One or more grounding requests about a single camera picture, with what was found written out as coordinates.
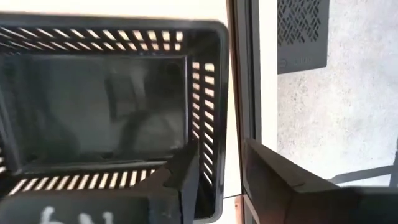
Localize black perforated computer case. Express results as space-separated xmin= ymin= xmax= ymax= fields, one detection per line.
xmin=276 ymin=0 xmax=330 ymax=75

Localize black plastic slotted basket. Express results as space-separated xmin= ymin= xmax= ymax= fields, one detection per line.
xmin=0 ymin=12 xmax=231 ymax=224

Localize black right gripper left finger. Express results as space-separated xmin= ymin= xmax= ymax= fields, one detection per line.
xmin=0 ymin=141 xmax=200 ymax=224

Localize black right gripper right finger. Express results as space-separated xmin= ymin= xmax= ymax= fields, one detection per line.
xmin=242 ymin=138 xmax=398 ymax=224

